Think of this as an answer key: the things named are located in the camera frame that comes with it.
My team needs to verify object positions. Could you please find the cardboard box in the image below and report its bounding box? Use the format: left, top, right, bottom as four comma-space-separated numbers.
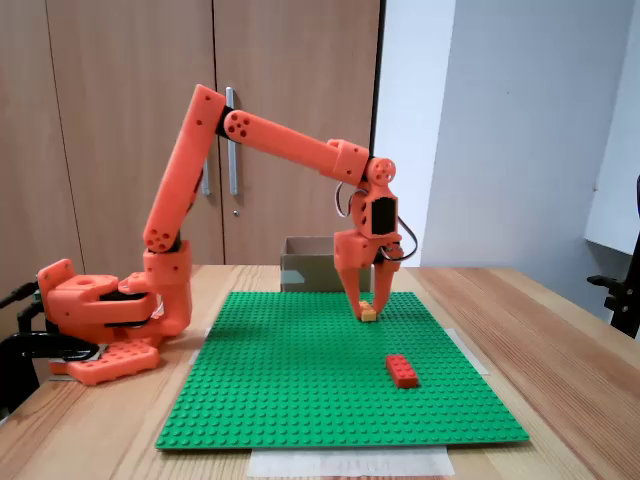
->
279, 236, 374, 294

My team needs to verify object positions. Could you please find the black table clamp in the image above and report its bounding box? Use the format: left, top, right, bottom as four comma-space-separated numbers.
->
0, 330, 104, 421

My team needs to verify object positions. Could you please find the black stand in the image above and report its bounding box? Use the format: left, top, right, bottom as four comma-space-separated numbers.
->
587, 174, 640, 341

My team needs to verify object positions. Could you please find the black cable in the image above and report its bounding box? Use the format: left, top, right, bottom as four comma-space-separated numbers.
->
0, 281, 41, 309

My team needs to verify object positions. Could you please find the wide masking tape strip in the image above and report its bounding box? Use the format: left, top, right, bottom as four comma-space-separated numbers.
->
248, 446, 456, 479

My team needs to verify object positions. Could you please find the wooden cabinet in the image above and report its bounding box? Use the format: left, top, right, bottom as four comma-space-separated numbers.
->
0, 0, 387, 321

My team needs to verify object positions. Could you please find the green lego baseplate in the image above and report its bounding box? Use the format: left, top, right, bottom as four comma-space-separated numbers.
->
154, 291, 530, 451

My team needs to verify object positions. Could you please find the red lego block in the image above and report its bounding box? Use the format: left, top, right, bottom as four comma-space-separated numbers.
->
385, 354, 420, 390

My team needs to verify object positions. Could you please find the narrow masking tape strip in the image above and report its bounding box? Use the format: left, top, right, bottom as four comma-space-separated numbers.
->
187, 325, 214, 366
449, 327, 490, 377

